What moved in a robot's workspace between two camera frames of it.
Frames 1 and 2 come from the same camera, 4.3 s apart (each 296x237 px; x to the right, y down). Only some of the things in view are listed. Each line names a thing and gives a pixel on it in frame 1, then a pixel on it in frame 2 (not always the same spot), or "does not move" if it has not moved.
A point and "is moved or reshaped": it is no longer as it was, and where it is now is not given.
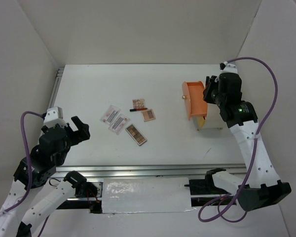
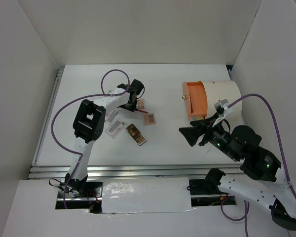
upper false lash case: [110, 114] does not move
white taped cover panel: [166, 194] does not move
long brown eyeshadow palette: [137, 136] does not move
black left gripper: [83, 133] → [132, 108]
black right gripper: [214, 81] → [191, 133]
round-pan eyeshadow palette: [138, 103] does not move
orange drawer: [194, 96] does not move
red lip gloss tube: [134, 109] is moved or reshaped
